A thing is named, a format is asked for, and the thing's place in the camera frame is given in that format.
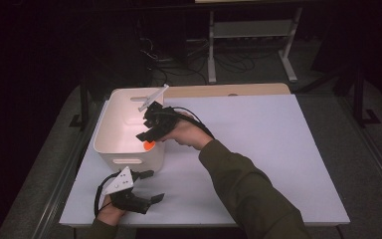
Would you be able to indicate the person's right hand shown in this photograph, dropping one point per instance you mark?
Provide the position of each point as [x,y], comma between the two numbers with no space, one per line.
[189,134]

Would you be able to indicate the person's left hand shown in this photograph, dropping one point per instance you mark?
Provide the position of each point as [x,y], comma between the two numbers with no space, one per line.
[110,212]

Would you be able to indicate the white table board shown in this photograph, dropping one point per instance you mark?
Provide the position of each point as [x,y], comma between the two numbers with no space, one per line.
[262,159]

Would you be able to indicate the white plastic storage bin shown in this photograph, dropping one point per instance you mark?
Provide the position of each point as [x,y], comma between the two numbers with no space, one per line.
[119,132]

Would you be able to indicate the grey metal stand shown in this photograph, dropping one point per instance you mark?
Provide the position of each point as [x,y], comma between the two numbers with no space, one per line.
[252,28]

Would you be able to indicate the wooden table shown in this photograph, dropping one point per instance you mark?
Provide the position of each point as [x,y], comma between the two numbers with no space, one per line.
[225,89]

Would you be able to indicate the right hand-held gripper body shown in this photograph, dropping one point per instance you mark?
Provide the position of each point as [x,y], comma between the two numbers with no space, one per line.
[164,118]

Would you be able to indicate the orange ping-pong ball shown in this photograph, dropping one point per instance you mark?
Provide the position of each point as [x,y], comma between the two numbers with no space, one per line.
[149,145]

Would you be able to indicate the dark metal stand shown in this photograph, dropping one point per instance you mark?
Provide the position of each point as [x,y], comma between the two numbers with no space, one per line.
[358,96]
[83,106]

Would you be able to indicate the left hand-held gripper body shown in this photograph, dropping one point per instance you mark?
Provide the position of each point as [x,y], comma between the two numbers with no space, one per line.
[126,195]

